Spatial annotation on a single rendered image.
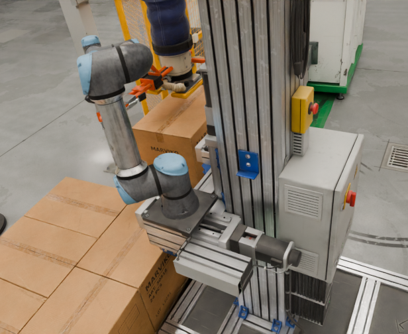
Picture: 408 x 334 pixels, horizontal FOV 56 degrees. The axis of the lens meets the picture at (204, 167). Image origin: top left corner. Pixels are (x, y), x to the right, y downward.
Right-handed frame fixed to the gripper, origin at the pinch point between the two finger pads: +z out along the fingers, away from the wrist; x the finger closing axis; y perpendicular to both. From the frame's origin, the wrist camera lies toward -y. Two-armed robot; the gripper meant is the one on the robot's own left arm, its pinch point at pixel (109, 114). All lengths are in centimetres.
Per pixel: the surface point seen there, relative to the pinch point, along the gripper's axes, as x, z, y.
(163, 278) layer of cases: -24, 85, -22
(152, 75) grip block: 1.7, -1.3, 38.1
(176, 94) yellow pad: -7.1, 11.6, 44.0
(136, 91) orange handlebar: 1.8, 0.0, 23.0
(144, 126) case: 11.8, 29.3, 32.9
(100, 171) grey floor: 122, 125, 76
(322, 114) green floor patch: -43, 125, 230
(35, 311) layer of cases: 13, 69, -70
